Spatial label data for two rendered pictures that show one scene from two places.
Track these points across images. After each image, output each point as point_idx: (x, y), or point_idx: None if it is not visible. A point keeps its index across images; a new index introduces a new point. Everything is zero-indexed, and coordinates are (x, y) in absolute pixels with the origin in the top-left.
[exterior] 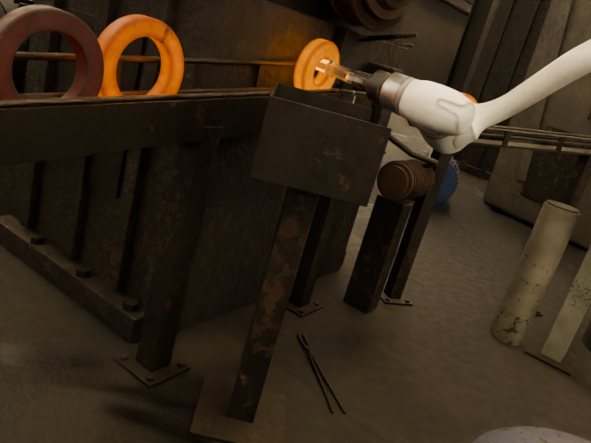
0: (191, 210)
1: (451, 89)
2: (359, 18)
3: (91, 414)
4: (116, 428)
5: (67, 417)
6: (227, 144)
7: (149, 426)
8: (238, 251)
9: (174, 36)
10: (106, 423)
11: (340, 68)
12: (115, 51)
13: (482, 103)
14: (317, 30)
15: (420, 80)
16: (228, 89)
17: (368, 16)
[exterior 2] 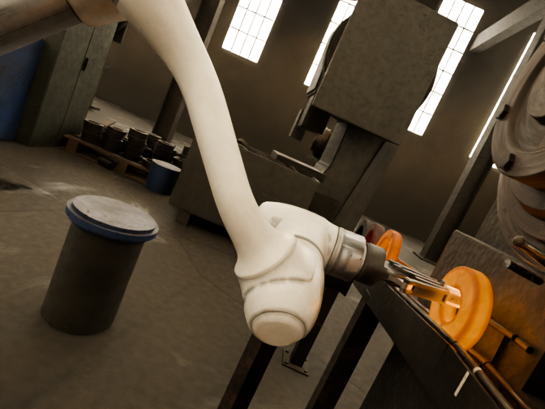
0: (340, 342)
1: (293, 205)
2: (506, 238)
3: (279, 406)
4: (263, 402)
5: (284, 401)
6: (406, 361)
7: (253, 408)
8: None
9: (392, 238)
10: (269, 403)
11: (415, 271)
12: (379, 242)
13: (268, 222)
14: (534, 288)
15: (330, 222)
16: (410, 294)
17: (528, 238)
